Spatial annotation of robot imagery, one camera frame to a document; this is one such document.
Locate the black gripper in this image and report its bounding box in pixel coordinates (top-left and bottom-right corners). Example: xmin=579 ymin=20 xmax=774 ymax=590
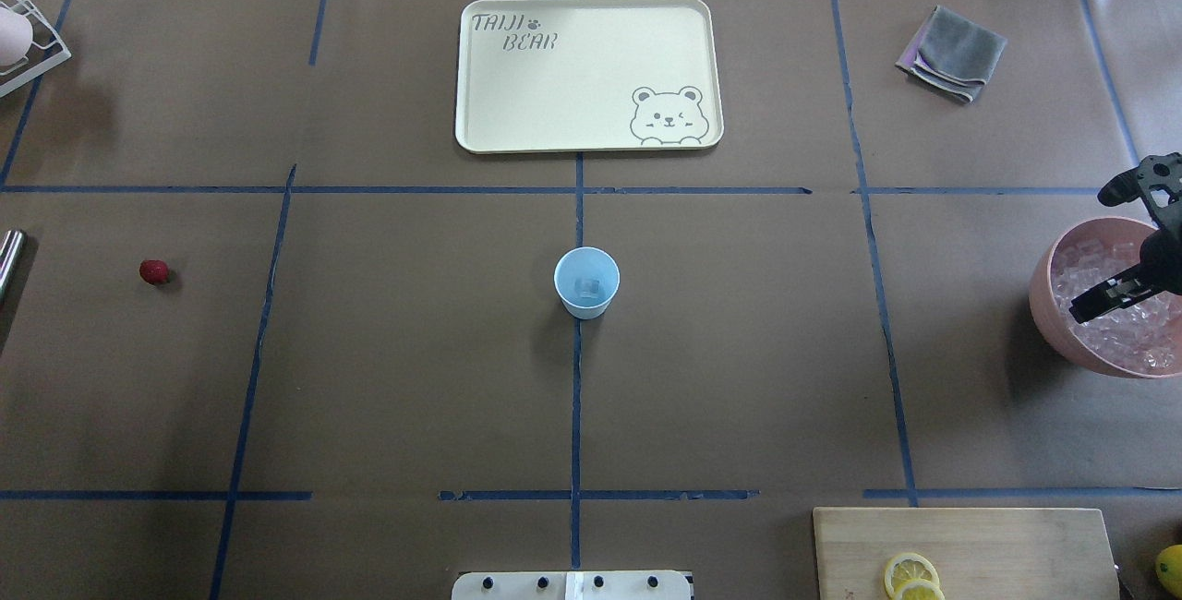
xmin=1069 ymin=151 xmax=1181 ymax=324

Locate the red strawberry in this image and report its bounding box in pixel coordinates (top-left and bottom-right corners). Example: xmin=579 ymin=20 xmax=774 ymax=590
xmin=139 ymin=259 xmax=173 ymax=285

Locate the pink bowl of ice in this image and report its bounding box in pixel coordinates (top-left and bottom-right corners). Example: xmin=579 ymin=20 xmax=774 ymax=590
xmin=1030 ymin=217 xmax=1181 ymax=378

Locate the light blue plastic cup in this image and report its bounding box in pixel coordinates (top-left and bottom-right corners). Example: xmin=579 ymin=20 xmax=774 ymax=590
xmin=553 ymin=246 xmax=621 ymax=319

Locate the pale pink cup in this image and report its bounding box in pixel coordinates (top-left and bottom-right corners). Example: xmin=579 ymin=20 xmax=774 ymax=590
xmin=0 ymin=7 xmax=33 ymax=69

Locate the whole yellow lemon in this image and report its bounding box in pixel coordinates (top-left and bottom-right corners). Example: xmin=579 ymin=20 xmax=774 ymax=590
xmin=1155 ymin=544 xmax=1182 ymax=599

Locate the folded grey cloth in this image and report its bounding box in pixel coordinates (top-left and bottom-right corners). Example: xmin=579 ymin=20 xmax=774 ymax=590
xmin=895 ymin=6 xmax=1008 ymax=104

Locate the bamboo cutting board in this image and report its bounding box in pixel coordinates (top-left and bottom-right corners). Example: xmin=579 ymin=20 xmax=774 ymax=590
xmin=812 ymin=507 xmax=1121 ymax=599

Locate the lemon slice stack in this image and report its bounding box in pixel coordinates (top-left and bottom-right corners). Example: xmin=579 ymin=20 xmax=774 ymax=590
xmin=882 ymin=552 xmax=946 ymax=599

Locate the cream bear serving tray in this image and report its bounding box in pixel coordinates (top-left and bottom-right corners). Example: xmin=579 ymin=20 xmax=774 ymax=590
xmin=454 ymin=0 xmax=725 ymax=154

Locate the steel muddler black tip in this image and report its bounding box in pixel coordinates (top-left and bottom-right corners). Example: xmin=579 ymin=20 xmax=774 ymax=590
xmin=0 ymin=227 xmax=27 ymax=300

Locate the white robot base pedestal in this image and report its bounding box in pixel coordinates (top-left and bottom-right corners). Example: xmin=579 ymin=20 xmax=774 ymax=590
xmin=452 ymin=570 xmax=695 ymax=599

